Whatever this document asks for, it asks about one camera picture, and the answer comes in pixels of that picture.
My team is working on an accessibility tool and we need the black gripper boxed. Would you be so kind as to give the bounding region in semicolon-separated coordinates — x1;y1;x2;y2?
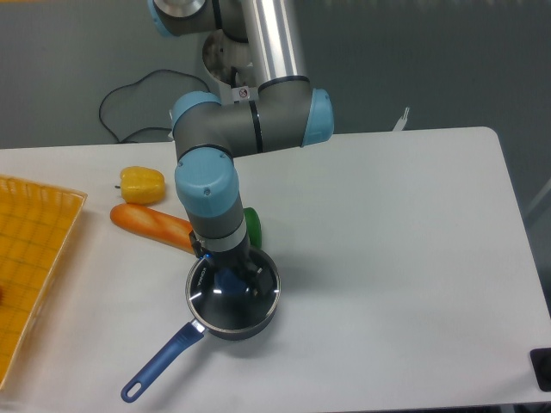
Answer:
189;231;275;297

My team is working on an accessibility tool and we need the glass lid with blue knob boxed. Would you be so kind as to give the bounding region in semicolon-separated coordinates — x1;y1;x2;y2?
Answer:
185;248;281;341

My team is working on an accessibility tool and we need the dark saucepan with blue handle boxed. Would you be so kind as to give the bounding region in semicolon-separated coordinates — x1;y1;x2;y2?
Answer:
121;247;282;404

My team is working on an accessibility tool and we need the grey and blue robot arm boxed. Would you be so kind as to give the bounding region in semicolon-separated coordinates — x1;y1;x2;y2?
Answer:
148;1;334;295

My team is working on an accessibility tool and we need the green bell pepper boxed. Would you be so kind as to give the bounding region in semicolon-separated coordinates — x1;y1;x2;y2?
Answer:
244;207;263;249

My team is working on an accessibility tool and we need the orange baguette bread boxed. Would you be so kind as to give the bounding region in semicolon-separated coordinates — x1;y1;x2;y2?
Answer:
109;204;195;255

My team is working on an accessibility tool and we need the yellow bell pepper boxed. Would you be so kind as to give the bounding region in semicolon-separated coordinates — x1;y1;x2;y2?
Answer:
115;166;166;205

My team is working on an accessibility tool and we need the black device at table edge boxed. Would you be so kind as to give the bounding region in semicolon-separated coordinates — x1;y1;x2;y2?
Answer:
529;348;551;392

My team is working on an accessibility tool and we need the white base bracket with bolts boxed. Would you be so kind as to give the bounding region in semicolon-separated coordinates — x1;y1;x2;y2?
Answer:
167;109;174;141

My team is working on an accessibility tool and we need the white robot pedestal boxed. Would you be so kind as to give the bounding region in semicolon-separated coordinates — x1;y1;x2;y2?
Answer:
202;29;258;105

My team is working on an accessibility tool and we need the black cable on floor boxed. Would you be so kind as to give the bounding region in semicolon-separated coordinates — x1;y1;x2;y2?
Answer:
98;69;213;145

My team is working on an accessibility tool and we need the white table bracket right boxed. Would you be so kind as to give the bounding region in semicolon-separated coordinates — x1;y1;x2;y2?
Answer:
393;107;410;132

